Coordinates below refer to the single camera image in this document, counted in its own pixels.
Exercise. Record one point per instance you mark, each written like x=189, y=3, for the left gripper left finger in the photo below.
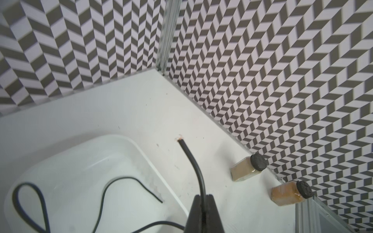
x=194, y=220

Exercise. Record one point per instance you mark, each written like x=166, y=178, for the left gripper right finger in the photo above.
x=213, y=223

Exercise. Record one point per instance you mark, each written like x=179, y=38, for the spice jar black lid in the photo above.
x=248, y=167
x=292, y=192

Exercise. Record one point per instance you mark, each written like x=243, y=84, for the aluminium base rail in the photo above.
x=313, y=216

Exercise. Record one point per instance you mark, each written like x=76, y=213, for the right corner aluminium post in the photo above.
x=171, y=13

